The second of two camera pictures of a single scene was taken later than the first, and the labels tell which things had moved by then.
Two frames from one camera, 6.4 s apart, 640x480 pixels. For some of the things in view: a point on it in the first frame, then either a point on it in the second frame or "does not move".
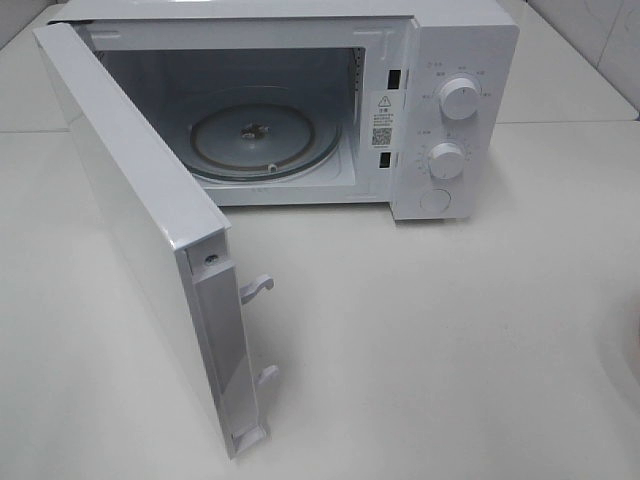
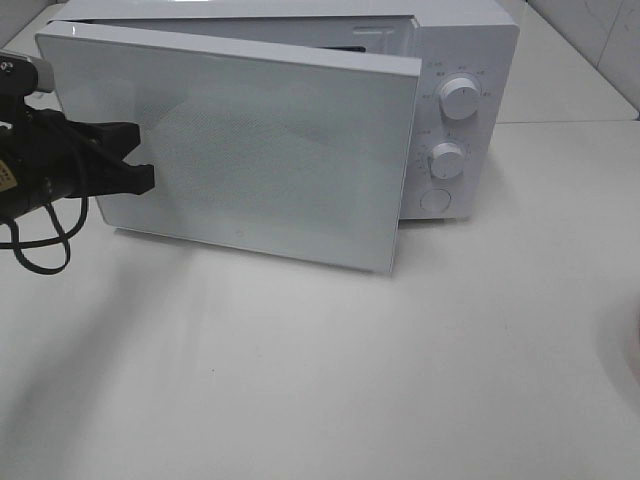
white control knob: [458, 98] does not move
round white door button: [435, 200] does not move
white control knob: [446, 160] does not move
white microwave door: [177, 245] to [285, 151]
